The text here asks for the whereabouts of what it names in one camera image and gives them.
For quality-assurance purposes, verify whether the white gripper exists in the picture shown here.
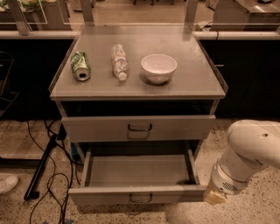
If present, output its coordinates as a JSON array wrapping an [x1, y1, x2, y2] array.
[[204, 158, 249, 205]]

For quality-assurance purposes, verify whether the white ceramic bowl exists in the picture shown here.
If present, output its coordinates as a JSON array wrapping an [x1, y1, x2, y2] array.
[[141, 54, 178, 84]]

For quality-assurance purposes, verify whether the white counter rail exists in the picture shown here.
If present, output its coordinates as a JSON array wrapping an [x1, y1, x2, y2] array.
[[0, 31, 280, 40]]

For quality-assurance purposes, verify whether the crushed green soda can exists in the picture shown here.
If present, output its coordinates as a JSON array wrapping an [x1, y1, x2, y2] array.
[[71, 51, 91, 81]]

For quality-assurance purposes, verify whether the black floor cable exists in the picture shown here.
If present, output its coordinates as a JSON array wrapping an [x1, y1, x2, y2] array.
[[26, 119, 84, 224]]

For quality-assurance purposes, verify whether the clear plastic water bottle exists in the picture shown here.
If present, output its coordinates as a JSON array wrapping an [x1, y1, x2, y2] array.
[[111, 44, 130, 81]]

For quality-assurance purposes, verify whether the white shoe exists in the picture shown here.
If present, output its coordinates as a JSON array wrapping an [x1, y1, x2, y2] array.
[[0, 175, 19, 195]]

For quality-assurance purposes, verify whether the grey metal drawer cabinet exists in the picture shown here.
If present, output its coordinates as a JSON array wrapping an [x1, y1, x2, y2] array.
[[51, 25, 228, 153]]

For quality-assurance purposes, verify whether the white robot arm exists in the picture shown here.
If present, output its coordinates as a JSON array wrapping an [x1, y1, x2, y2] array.
[[204, 120, 280, 205]]

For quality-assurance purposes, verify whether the black floor stand bar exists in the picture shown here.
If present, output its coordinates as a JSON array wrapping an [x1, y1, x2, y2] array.
[[24, 135, 57, 201]]

